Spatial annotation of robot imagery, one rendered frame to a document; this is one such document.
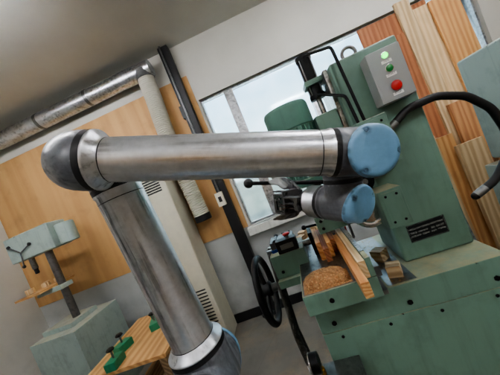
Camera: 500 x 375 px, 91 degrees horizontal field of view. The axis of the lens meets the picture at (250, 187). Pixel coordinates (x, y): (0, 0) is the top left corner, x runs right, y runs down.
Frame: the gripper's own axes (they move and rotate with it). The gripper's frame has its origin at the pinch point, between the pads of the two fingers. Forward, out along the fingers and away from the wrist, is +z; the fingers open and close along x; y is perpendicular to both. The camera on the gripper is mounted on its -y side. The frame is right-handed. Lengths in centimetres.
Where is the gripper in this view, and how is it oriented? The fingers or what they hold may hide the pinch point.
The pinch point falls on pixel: (275, 197)
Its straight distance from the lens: 88.7
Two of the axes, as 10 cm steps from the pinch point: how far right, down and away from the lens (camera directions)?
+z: -5.0, 0.0, 8.6
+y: -8.5, 1.5, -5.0
